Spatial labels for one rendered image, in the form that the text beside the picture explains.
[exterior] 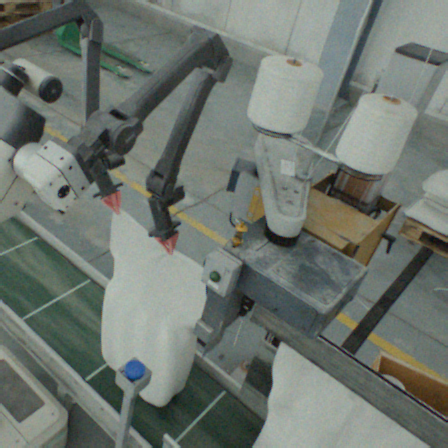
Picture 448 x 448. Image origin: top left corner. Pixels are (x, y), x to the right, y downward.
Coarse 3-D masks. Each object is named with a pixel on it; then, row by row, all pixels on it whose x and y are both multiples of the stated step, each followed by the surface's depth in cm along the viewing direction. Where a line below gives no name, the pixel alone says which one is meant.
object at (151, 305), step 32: (128, 224) 166; (128, 256) 173; (160, 256) 159; (128, 288) 172; (160, 288) 166; (192, 288) 156; (128, 320) 173; (160, 320) 164; (192, 320) 161; (128, 352) 181; (160, 352) 168; (192, 352) 171; (160, 384) 176
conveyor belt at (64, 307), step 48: (0, 240) 250; (0, 288) 224; (48, 288) 228; (96, 288) 233; (48, 336) 206; (96, 336) 210; (96, 384) 191; (192, 384) 198; (144, 432) 179; (192, 432) 182; (240, 432) 185
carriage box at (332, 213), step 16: (320, 192) 146; (320, 208) 138; (336, 208) 139; (352, 208) 141; (384, 208) 149; (400, 208) 147; (320, 224) 130; (336, 224) 132; (352, 224) 134; (368, 224) 135; (384, 224) 143; (352, 240) 127; (368, 240) 136; (352, 256) 127; (368, 256) 154
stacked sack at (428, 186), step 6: (438, 174) 371; (444, 174) 365; (426, 180) 364; (432, 180) 358; (438, 180) 357; (444, 180) 358; (426, 186) 357; (432, 186) 353; (438, 186) 351; (444, 186) 351; (432, 192) 355; (438, 192) 352; (444, 192) 349; (444, 198) 350
